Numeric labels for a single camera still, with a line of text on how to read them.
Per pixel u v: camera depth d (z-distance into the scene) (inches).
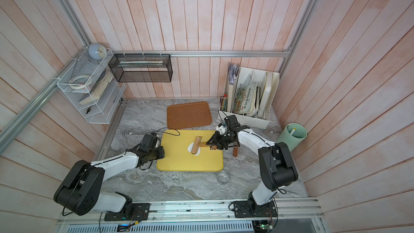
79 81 29.4
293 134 35.2
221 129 34.1
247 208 28.7
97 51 32.2
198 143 36.5
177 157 36.5
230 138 27.4
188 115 43.7
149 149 28.2
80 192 16.7
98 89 31.4
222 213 28.9
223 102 38.5
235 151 33.9
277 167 18.1
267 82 36.6
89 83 28.2
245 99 38.5
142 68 41.9
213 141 31.7
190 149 36.5
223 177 33.1
